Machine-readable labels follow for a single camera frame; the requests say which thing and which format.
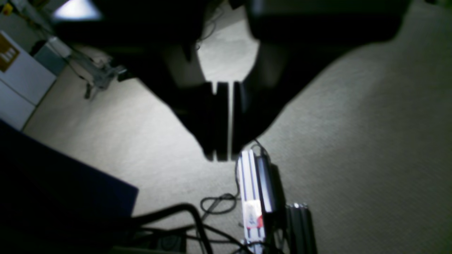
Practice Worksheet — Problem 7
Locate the dark blue panel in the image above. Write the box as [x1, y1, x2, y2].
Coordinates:
[0, 121, 138, 254]

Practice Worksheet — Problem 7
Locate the white cardboard box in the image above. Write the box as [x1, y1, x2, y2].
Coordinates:
[0, 31, 57, 131]

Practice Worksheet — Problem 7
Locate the black power adapter brick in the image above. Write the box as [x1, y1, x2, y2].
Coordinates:
[256, 155, 286, 214]

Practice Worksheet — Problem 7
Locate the black looped cable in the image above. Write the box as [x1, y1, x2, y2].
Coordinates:
[200, 139, 269, 216]

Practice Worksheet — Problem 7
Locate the aluminium rail with red label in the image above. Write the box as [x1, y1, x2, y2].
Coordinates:
[238, 150, 266, 254]

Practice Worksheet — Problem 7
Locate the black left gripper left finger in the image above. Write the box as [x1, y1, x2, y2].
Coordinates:
[53, 0, 230, 161]

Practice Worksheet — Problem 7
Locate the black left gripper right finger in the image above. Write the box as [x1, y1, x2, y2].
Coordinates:
[231, 0, 411, 156]

